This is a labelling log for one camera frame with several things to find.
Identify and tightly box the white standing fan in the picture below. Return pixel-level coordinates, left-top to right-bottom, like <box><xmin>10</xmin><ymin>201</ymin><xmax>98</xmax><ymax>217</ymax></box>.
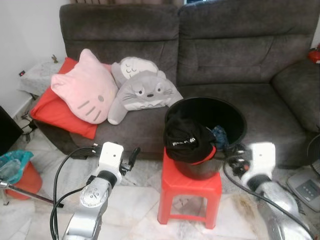
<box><xmin>286</xmin><ymin>133</ymin><xmax>320</xmax><ymax>212</ymax></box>

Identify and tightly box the red bin with teal bag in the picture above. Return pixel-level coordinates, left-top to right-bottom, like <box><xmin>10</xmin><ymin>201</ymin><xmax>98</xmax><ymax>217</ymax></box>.
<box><xmin>0</xmin><ymin>149</ymin><xmax>44</xmax><ymax>201</ymax></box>

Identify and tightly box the red cushion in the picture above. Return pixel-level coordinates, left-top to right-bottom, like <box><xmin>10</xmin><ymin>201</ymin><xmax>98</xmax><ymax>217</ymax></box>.
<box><xmin>29</xmin><ymin>56</ymin><xmax>114</xmax><ymax>140</ymax></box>

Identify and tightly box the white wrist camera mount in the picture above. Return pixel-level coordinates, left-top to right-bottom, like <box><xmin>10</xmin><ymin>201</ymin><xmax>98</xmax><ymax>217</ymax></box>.
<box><xmin>247</xmin><ymin>142</ymin><xmax>277</xmax><ymax>176</ymax></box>
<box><xmin>97</xmin><ymin>141</ymin><xmax>125</xmax><ymax>174</ymax></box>

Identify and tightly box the black bucket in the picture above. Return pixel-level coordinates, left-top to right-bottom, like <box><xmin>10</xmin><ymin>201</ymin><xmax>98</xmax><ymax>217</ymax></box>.
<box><xmin>164</xmin><ymin>96</ymin><xmax>248</xmax><ymax>181</ymax></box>

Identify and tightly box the dark grey fabric sofa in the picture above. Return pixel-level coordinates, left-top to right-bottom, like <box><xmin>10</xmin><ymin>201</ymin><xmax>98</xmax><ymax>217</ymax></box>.
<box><xmin>36</xmin><ymin>0</ymin><xmax>320</xmax><ymax>170</ymax></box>

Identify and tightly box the red plastic stool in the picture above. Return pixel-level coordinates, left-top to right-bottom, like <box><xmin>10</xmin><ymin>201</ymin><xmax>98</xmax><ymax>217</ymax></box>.
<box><xmin>157</xmin><ymin>147</ymin><xmax>224</xmax><ymax>230</ymax></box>

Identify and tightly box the grey Totoro plush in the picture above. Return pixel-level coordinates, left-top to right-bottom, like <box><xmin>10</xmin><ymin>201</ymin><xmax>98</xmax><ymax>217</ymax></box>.
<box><xmin>107</xmin><ymin>56</ymin><xmax>185</xmax><ymax>126</ymax></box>

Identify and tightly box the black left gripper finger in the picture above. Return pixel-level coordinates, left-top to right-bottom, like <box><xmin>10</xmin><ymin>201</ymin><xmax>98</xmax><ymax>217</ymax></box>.
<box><xmin>127</xmin><ymin>146</ymin><xmax>142</xmax><ymax>170</ymax></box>

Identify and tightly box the red fire extinguisher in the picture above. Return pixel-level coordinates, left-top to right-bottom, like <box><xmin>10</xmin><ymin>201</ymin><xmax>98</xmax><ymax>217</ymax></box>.
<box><xmin>307</xmin><ymin>43</ymin><xmax>320</xmax><ymax>64</ymax></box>

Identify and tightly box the side table with lace cloth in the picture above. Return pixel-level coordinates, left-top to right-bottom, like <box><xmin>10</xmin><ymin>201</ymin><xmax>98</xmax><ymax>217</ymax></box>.
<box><xmin>18</xmin><ymin>54</ymin><xmax>67</xmax><ymax>99</ymax></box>

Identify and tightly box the pink cat face pillow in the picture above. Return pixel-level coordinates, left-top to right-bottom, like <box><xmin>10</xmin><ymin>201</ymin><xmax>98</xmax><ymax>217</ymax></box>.
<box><xmin>50</xmin><ymin>48</ymin><xmax>120</xmax><ymax>125</ymax></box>

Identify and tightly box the blue denim cloth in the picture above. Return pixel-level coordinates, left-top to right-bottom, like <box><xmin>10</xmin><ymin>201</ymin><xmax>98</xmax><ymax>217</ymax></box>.
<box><xmin>210</xmin><ymin>125</ymin><xmax>230</xmax><ymax>152</ymax></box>

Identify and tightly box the black shirt with red collar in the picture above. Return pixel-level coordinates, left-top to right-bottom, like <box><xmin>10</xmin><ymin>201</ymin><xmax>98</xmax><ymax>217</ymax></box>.
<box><xmin>163</xmin><ymin>110</ymin><xmax>219</xmax><ymax>166</ymax></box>

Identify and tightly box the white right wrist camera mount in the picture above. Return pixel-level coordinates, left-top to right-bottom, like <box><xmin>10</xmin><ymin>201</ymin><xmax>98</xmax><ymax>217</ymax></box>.
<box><xmin>247</xmin><ymin>142</ymin><xmax>277</xmax><ymax>176</ymax></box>

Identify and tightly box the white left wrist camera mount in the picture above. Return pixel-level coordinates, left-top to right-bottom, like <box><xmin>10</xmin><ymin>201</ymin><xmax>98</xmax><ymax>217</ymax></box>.
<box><xmin>97</xmin><ymin>141</ymin><xmax>125</xmax><ymax>174</ymax></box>

